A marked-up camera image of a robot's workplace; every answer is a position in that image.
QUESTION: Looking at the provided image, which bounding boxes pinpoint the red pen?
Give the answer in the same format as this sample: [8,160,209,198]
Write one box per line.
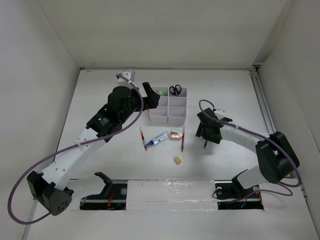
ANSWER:
[181,126,186,152]
[139,126,148,152]

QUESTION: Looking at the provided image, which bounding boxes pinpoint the black handled scissors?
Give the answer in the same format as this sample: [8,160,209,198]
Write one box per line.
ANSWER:
[169,84,182,96]

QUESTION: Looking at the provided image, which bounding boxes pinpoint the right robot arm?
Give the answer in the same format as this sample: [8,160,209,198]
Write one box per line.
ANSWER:
[195,108,300,202]

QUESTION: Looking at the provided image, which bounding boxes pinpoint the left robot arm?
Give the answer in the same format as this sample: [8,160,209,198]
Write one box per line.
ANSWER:
[26,82,160,216]

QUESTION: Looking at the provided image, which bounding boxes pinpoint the white right organizer bin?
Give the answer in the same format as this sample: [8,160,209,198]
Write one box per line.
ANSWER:
[168,87,187,125]

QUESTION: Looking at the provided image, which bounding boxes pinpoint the pink white stapler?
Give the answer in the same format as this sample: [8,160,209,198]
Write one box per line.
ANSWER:
[169,131,183,141]

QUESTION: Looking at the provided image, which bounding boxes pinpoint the clear blue glue bottle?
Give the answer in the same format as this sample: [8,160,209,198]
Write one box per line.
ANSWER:
[146,131,170,147]

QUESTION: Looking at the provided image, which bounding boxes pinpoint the yellow eraser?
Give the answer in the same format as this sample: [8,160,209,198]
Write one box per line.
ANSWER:
[173,156,182,165]

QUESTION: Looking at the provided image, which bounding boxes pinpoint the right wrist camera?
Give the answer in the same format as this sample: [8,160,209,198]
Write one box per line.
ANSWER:
[213,109,226,120]

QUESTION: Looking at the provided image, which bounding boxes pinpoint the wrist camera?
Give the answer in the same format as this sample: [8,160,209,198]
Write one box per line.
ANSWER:
[213,109,226,120]
[119,69,136,82]

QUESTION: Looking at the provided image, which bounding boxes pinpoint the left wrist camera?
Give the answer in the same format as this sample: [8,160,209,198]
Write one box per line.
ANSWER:
[119,69,136,82]

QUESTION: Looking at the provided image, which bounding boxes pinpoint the metal front rail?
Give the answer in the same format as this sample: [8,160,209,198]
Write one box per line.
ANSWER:
[79,178,266,204]

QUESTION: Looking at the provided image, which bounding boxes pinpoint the metal rail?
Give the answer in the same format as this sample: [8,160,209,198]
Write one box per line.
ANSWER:
[79,178,266,204]
[249,65,308,201]

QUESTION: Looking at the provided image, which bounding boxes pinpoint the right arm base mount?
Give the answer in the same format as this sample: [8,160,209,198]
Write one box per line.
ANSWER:
[212,175,264,210]

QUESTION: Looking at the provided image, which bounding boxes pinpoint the metal rail right side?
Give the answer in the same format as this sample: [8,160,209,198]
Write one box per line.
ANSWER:
[249,65,308,201]

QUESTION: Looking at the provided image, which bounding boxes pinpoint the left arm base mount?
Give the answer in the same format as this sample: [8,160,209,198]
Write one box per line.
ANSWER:
[79,172,128,211]

